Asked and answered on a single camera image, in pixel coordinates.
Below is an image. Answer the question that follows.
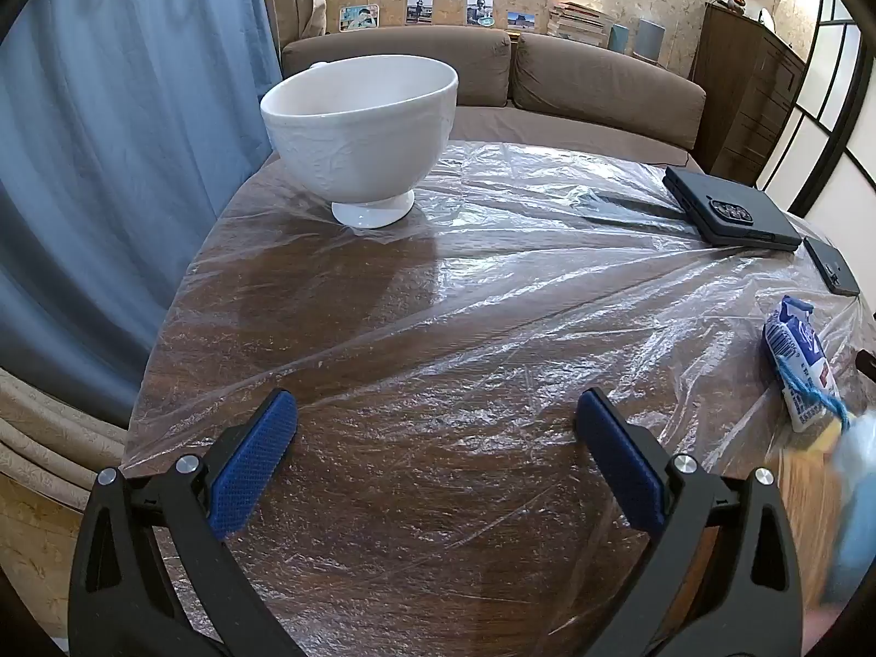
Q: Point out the blue curtain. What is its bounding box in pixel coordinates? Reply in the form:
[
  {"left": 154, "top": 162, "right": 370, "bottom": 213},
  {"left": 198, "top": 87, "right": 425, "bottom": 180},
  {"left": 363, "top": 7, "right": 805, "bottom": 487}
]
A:
[{"left": 0, "top": 0, "right": 283, "bottom": 425}]

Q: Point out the white footed bowl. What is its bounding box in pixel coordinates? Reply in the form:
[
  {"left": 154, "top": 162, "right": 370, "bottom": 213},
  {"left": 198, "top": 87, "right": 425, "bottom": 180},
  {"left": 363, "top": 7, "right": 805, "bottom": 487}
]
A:
[{"left": 260, "top": 55, "right": 459, "bottom": 229}]

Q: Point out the black folding phone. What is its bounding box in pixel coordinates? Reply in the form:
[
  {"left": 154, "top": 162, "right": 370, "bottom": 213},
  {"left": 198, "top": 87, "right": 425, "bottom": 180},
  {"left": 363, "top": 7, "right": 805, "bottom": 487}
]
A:
[{"left": 662, "top": 165, "right": 803, "bottom": 252}]

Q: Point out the blue string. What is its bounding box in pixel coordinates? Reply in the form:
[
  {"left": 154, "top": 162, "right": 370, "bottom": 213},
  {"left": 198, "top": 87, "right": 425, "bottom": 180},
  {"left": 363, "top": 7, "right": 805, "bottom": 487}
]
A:
[{"left": 780, "top": 356, "right": 853, "bottom": 425}]

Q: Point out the sliding screen door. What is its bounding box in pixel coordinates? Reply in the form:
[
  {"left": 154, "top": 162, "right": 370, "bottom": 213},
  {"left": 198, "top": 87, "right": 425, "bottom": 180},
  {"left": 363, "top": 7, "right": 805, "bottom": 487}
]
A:
[{"left": 756, "top": 0, "right": 876, "bottom": 220}]

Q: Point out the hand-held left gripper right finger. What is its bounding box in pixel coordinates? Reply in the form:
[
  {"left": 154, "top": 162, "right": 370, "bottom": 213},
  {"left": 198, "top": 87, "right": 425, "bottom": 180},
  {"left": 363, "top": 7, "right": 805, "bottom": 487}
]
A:
[{"left": 573, "top": 387, "right": 805, "bottom": 657}]

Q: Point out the brown sofa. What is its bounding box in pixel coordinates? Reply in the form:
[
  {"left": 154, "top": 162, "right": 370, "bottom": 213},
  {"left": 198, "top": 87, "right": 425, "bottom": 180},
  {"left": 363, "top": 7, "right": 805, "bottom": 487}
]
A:
[{"left": 280, "top": 26, "right": 707, "bottom": 172}]

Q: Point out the grey cylinder speaker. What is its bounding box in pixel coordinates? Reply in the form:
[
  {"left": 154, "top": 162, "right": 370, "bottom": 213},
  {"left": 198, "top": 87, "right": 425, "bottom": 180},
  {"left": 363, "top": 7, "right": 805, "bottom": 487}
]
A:
[{"left": 636, "top": 18, "right": 666, "bottom": 64}]

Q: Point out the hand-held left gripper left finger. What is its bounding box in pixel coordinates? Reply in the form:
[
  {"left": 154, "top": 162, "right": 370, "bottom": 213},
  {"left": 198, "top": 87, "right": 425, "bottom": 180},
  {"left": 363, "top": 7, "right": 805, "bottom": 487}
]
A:
[{"left": 68, "top": 388, "right": 302, "bottom": 657}]

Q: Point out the stack of books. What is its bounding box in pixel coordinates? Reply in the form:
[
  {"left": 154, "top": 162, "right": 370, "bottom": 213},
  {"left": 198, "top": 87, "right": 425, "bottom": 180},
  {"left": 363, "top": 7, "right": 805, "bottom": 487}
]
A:
[{"left": 546, "top": 3, "right": 613, "bottom": 49}]

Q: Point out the slim smartphone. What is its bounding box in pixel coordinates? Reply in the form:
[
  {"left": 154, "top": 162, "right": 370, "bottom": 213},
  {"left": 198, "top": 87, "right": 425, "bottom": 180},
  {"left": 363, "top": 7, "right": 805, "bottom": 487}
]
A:
[{"left": 802, "top": 236, "right": 862, "bottom": 297}]

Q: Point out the striped blue white packet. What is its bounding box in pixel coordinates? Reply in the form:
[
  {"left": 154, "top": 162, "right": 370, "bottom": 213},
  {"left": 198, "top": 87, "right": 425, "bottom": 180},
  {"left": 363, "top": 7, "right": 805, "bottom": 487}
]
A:
[{"left": 763, "top": 296, "right": 843, "bottom": 432}]

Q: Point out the dark wooden cabinet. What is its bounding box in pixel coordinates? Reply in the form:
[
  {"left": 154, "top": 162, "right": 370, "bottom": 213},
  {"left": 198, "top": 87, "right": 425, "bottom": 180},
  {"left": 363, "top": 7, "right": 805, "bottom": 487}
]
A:
[{"left": 691, "top": 1, "right": 809, "bottom": 186}]

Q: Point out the pale blue packet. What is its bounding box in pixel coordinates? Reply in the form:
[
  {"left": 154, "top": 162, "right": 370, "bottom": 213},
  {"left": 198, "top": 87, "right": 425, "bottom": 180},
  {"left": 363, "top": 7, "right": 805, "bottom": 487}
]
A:
[{"left": 821, "top": 411, "right": 876, "bottom": 607}]

